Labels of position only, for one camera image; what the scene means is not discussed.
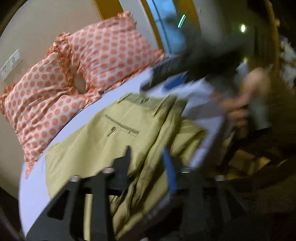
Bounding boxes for khaki green pants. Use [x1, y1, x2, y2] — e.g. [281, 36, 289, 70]
[45, 93, 206, 238]

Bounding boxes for person's right hand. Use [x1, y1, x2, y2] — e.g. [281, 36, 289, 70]
[216, 67, 270, 138]

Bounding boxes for blue glass window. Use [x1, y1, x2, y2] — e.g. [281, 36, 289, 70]
[147, 0, 187, 54]

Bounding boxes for lavender bed sheet mattress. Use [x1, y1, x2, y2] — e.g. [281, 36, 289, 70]
[17, 66, 226, 237]

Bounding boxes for right polka dot pillow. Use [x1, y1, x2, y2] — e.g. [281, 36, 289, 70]
[50, 11, 165, 93]

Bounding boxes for polka dot pillow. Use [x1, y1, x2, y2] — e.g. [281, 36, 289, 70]
[1, 51, 101, 177]
[50, 11, 165, 93]

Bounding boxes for left polka dot pillow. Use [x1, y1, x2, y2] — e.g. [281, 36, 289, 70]
[1, 51, 101, 177]

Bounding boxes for white wall socket panel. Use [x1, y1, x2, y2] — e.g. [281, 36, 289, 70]
[0, 49, 22, 82]

